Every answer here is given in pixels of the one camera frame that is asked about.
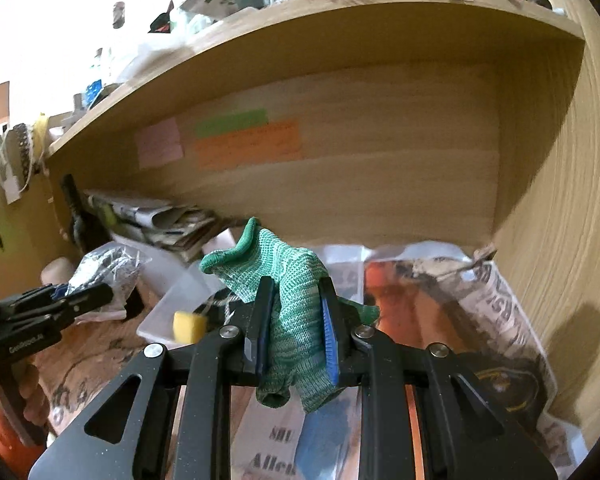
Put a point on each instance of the spread newspaper sheet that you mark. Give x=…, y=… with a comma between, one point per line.
x=455, y=300

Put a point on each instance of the green sticky note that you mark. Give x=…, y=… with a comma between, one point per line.
x=230, y=122

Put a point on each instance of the yellow sponge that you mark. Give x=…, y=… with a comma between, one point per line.
x=190, y=327

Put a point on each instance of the dark glass bottle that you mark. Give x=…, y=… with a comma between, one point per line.
x=77, y=215

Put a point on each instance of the clear plastic bag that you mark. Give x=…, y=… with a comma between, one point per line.
x=105, y=267

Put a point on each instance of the pink sticky note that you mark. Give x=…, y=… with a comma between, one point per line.
x=159, y=144

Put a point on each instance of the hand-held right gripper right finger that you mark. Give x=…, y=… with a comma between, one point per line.
x=331, y=340

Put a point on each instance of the stack of folded newspapers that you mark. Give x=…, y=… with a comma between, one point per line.
x=165, y=222

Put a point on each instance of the brown printed tablecloth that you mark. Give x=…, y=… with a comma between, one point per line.
x=90, y=360

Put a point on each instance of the clear plastic container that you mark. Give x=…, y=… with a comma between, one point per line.
x=180, y=285

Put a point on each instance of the woven ribbon bundle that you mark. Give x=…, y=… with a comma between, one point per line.
x=25, y=145

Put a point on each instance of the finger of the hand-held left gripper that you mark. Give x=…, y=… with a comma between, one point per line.
x=40, y=321
x=60, y=292

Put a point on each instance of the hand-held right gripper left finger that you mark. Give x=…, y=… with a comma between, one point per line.
x=261, y=325

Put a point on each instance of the green knit glove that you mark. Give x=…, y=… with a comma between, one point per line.
x=290, y=270

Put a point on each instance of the orange sticky note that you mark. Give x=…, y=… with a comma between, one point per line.
x=250, y=147

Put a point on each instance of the white packet with green label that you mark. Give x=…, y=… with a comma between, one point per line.
x=207, y=2

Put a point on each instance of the person's left hand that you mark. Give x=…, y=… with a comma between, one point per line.
x=34, y=395

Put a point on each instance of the wooden shelf unit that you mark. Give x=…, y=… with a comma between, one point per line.
x=380, y=185

